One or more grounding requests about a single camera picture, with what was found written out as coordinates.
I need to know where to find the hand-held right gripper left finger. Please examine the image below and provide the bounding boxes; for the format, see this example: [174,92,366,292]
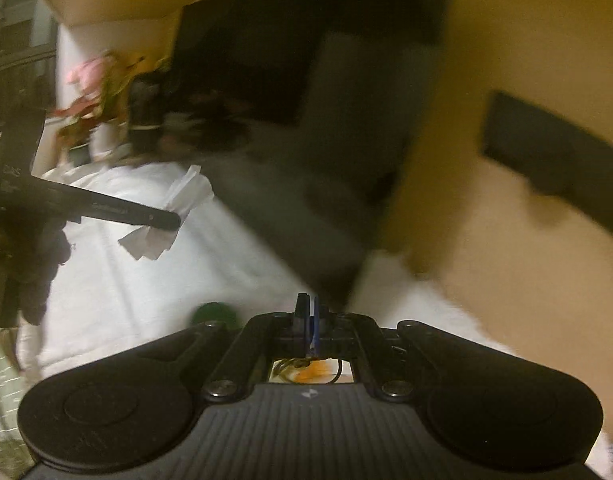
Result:
[136,292,311,405]

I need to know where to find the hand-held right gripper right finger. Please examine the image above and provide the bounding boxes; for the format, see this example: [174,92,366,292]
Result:
[311,296,492,402]

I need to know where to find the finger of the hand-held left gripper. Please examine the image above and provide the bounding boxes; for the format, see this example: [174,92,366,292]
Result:
[34,180,182,233]

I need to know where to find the white tissue paper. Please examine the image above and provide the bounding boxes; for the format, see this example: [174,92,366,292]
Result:
[118,164,213,262]

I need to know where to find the person's left hand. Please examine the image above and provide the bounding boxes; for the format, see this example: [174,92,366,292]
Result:
[14,217,71,326]

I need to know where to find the green lidded glass jar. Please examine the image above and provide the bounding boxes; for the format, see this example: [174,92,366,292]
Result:
[189,302,240,327]

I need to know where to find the white textured cloth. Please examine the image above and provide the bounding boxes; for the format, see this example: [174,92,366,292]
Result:
[14,160,613,466]

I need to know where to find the pink flower plant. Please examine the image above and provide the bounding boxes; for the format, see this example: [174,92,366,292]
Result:
[54,50,134,163]

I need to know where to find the dark bottle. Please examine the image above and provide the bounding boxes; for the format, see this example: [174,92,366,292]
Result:
[128,71,166,155]

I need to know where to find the window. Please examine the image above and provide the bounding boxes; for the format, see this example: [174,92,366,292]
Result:
[0,0,58,136]

